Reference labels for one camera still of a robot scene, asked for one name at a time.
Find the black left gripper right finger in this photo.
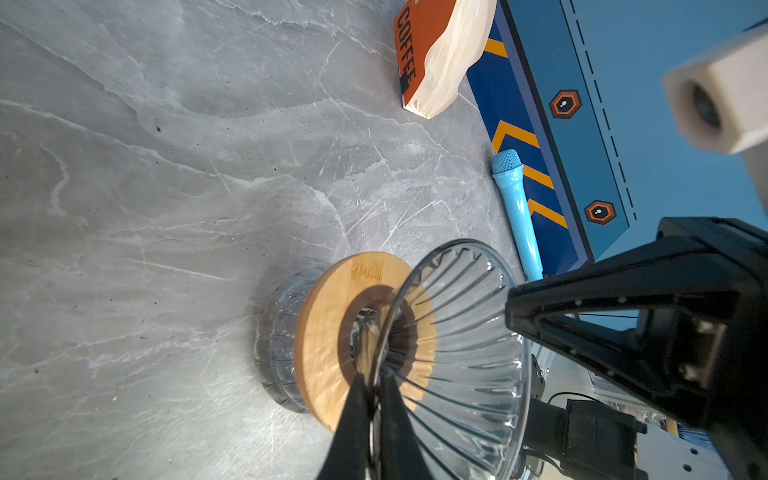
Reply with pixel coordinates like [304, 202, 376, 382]
[379, 375, 432, 480]

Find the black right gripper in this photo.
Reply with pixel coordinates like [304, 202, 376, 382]
[505, 217, 767, 479]

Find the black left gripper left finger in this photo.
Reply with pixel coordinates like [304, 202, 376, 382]
[317, 373, 370, 480]

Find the wooden ring holder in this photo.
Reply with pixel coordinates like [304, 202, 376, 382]
[294, 252, 438, 432]

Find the grey glass dripper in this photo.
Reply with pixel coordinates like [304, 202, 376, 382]
[379, 239, 531, 479]

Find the grey glass pitcher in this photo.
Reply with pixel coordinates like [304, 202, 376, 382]
[253, 265, 329, 413]

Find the coffee filter pack orange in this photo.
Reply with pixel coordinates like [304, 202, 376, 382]
[394, 0, 497, 119]

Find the light blue cylinder roll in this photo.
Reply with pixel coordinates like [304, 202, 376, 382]
[491, 149, 543, 282]

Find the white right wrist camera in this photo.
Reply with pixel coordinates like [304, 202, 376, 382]
[663, 22, 767, 206]

